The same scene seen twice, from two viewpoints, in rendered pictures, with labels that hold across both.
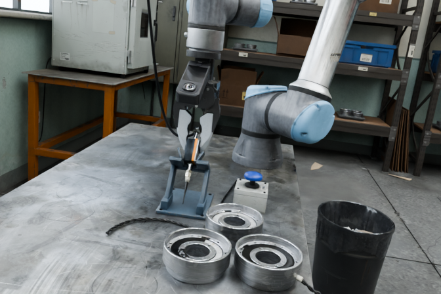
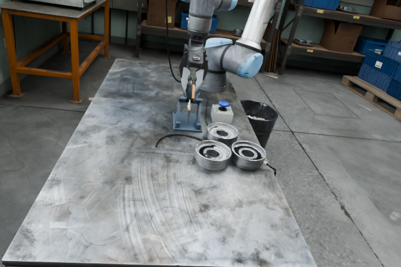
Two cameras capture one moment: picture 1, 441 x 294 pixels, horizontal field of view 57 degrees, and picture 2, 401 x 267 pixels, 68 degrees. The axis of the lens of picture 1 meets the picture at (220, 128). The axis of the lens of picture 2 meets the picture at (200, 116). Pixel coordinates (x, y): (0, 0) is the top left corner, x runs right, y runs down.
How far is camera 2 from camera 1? 0.32 m
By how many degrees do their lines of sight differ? 20
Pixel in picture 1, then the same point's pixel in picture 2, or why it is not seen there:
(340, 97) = (233, 19)
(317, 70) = (255, 33)
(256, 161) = (213, 88)
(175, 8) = not seen: outside the picture
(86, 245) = (148, 155)
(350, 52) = not seen: outside the picture
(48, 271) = (139, 172)
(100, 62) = not seen: outside the picture
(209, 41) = (204, 25)
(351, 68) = (243, 0)
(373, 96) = not seen: hidden behind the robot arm
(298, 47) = not seen: outside the picture
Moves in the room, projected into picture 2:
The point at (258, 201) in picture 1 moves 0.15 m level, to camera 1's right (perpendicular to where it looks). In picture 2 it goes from (228, 118) to (265, 120)
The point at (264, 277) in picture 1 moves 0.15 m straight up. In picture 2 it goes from (250, 164) to (263, 118)
